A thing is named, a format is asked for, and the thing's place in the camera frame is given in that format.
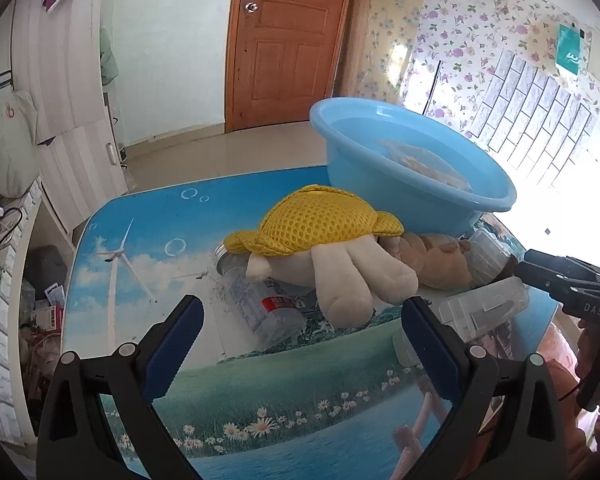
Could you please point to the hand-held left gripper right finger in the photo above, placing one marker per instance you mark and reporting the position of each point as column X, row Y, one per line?
column 430, row 345

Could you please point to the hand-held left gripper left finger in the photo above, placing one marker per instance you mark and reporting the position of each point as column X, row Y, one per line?
column 175, row 355

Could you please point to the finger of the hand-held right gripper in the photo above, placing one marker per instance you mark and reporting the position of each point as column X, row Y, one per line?
column 535, row 275
column 555, row 265

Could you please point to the clear floss pick box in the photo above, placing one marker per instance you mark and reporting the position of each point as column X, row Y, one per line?
column 490, row 255

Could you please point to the clear plastic storage box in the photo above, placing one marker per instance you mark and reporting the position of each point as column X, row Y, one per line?
column 480, row 305

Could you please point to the clear bottle red label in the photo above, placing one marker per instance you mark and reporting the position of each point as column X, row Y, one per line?
column 260, row 305

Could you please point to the yellow mesh white plush toy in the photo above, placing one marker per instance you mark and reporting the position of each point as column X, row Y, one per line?
column 320, row 225

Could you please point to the light blue plastic basin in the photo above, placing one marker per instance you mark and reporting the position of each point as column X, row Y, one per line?
column 360, row 170

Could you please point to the scenery printed desktop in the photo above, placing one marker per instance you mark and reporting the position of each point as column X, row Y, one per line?
column 180, row 240

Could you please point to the clear cotton swab box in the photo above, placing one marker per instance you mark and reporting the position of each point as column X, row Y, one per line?
column 405, row 350

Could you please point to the brown plush toy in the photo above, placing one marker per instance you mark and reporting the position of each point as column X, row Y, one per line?
column 440, row 265

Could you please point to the orange cloth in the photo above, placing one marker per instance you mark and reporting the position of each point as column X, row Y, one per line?
column 562, row 380

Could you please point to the red white small box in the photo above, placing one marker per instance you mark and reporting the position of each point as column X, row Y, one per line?
column 50, row 317

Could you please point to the dark grey bag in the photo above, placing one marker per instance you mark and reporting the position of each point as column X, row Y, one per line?
column 45, row 270

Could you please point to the white brick pattern shelf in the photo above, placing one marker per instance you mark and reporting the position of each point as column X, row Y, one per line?
column 10, row 385

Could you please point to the white low cabinet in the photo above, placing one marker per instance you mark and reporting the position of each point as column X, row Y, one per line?
column 85, row 175

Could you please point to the grey tote bag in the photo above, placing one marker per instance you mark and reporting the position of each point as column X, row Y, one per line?
column 10, row 150

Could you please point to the white wooden wardrobe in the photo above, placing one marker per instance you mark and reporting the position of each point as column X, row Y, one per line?
column 70, row 60

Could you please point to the brown wooden door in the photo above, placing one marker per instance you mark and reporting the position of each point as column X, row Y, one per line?
column 285, row 60

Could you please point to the silver door knob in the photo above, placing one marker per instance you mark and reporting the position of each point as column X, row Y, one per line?
column 251, row 7

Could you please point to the white brick wall panel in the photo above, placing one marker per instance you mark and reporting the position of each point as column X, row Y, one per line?
column 530, row 105

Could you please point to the green wall poster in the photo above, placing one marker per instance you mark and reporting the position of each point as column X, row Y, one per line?
column 572, row 50

